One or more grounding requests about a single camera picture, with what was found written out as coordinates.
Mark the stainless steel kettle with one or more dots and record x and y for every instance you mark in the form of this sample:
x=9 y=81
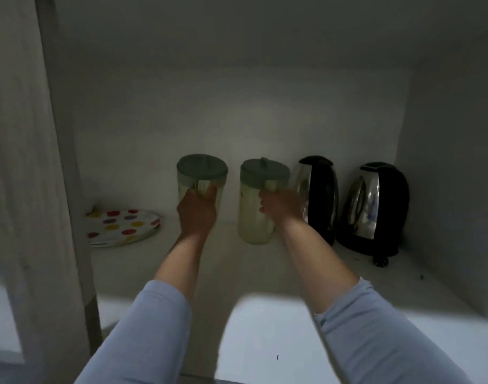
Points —
x=320 y=195
x=380 y=203

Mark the person's right hand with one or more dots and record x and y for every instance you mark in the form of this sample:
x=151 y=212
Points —
x=282 y=205

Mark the person's left forearm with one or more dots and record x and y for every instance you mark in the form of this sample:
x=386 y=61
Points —
x=148 y=327

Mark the person's left hand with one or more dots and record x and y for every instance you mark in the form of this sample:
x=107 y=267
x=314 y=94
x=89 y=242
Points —
x=198 y=211

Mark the green-lid pitcher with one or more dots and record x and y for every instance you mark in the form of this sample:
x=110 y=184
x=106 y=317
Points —
x=202 y=167
x=254 y=219

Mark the person's right forearm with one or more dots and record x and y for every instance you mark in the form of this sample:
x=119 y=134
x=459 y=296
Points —
x=348 y=315

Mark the polka dot plate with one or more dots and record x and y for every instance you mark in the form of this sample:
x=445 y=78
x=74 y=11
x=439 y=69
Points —
x=124 y=227

